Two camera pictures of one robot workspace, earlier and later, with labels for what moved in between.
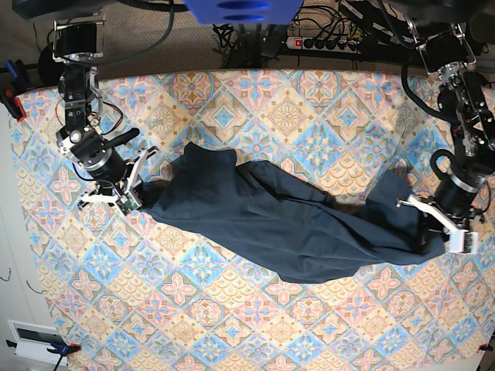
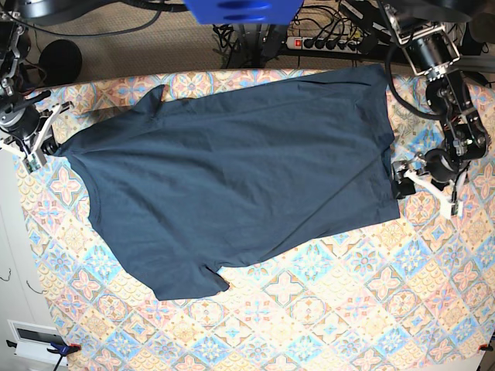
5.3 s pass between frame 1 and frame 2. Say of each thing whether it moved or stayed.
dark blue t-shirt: moved
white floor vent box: stayed
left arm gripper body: moved
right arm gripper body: moved
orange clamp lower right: stayed
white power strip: stayed
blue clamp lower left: stayed
